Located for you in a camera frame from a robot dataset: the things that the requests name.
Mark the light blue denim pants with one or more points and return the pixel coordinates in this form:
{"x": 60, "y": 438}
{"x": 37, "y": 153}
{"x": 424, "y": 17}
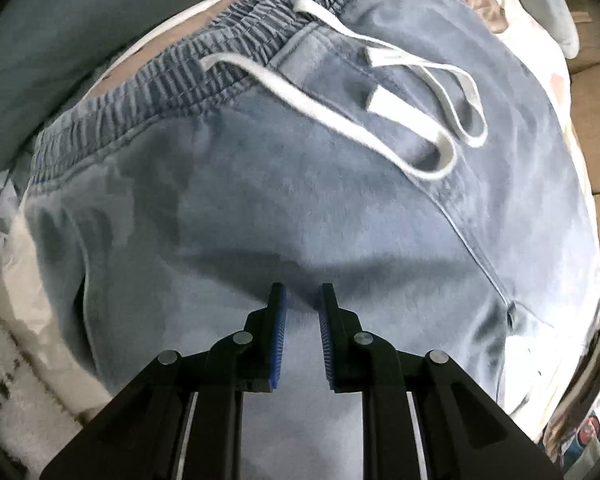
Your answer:
{"x": 280, "y": 185}

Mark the grey neck pillow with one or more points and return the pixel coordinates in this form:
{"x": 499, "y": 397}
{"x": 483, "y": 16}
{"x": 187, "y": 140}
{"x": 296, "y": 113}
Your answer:
{"x": 550, "y": 15}

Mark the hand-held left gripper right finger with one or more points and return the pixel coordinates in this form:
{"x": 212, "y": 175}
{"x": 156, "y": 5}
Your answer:
{"x": 326, "y": 340}

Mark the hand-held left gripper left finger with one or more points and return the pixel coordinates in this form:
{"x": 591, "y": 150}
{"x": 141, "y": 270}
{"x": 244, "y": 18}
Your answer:
{"x": 279, "y": 340}

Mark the white crumpled cloth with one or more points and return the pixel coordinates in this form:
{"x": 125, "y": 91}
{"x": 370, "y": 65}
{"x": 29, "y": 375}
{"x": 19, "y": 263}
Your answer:
{"x": 0, "y": 205}

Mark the cream bear printed blanket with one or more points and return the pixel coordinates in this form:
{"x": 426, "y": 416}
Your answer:
{"x": 35, "y": 290}

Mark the black and white fluffy garment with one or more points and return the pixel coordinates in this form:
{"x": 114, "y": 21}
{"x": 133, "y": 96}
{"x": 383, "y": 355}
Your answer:
{"x": 25, "y": 400}

